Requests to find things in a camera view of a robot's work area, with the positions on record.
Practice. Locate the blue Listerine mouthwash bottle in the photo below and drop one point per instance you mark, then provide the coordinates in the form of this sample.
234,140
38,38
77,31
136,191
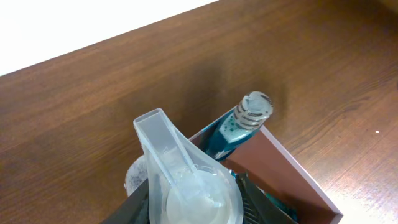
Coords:
239,125

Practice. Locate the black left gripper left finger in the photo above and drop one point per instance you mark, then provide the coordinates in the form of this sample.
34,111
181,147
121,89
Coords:
135,210

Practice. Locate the pink open box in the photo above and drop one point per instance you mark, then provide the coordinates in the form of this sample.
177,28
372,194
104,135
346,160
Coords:
274,170

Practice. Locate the teal Colgate toothpaste tube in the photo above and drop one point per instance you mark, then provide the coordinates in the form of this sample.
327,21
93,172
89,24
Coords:
280,205

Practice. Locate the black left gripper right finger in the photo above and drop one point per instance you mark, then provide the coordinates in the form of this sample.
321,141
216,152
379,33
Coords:
261,202

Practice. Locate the clear pump soap bottle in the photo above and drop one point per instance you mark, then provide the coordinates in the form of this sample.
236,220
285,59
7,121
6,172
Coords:
185,184

